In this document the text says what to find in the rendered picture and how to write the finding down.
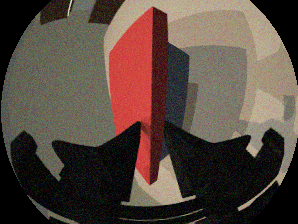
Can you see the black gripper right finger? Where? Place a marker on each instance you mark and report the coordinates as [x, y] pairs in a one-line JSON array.
[[193, 159]]

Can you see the red lid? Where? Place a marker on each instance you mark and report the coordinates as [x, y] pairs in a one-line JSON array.
[[138, 67]]

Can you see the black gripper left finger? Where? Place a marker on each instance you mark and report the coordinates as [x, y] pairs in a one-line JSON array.
[[115, 160]]

